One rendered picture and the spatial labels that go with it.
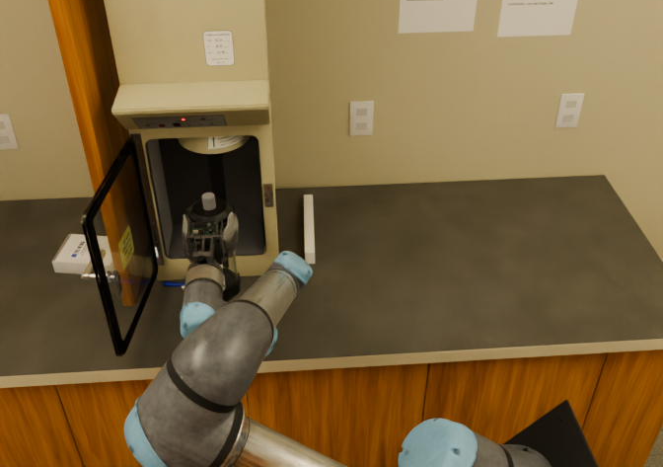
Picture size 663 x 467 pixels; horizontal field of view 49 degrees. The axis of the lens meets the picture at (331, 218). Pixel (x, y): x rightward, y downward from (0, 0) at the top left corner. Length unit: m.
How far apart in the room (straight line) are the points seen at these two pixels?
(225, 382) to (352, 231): 1.15
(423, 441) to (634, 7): 1.45
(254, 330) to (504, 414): 1.14
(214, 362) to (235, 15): 0.81
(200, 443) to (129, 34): 0.89
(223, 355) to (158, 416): 0.12
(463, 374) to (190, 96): 0.95
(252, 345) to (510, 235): 1.24
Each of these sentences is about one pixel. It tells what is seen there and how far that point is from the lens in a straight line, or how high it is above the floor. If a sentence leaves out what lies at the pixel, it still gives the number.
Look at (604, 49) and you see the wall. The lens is 2.27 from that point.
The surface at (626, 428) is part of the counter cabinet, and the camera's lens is 2.25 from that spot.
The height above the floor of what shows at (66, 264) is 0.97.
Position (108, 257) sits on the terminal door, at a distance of 1.59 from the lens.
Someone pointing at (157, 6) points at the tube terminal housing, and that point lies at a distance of 1.57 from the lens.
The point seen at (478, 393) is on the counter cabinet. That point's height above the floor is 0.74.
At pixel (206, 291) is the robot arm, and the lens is 1.39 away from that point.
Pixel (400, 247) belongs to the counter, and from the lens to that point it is 2.03.
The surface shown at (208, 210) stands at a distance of 1.60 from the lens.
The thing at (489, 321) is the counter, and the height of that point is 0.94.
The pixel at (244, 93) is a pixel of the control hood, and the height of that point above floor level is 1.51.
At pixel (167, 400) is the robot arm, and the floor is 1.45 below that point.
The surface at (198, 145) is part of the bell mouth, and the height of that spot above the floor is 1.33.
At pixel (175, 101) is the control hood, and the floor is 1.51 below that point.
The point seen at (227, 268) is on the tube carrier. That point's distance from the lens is 1.67.
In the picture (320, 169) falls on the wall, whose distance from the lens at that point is 2.26.
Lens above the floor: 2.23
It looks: 37 degrees down
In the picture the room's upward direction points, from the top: straight up
